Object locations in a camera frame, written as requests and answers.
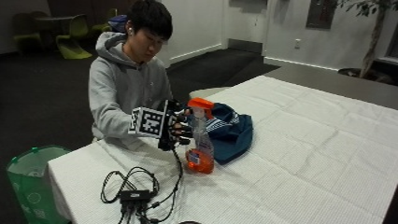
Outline green bin bag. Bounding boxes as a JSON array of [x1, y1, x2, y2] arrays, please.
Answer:
[[5, 145, 71, 224]]

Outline potted tree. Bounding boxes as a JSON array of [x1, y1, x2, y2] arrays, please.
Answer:
[[335, 0, 398, 85]]

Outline white marker cube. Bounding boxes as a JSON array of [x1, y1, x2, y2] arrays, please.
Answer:
[[127, 106, 167, 138]]

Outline dark round table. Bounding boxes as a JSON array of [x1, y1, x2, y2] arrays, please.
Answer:
[[33, 15, 75, 48]]

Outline dark wall panel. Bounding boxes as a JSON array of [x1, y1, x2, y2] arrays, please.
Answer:
[[306, 0, 338, 30]]

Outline green chair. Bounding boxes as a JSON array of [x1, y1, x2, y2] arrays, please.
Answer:
[[54, 14, 93, 61], [10, 12, 45, 54], [89, 7, 119, 35]]

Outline orange spray bottle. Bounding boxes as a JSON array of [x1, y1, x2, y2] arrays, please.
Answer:
[[183, 97, 216, 175]]

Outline white tablecloth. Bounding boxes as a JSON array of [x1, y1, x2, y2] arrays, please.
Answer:
[[46, 75, 398, 224]]

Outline the person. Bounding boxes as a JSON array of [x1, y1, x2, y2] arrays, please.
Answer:
[[86, 0, 188, 149]]

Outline blue cloth bag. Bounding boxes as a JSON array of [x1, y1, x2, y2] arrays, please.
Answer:
[[203, 102, 255, 165]]

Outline black cable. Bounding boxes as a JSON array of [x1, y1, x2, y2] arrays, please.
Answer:
[[99, 148, 184, 224]]

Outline black hub box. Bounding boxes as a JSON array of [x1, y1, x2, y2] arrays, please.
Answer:
[[118, 189, 152, 205]]

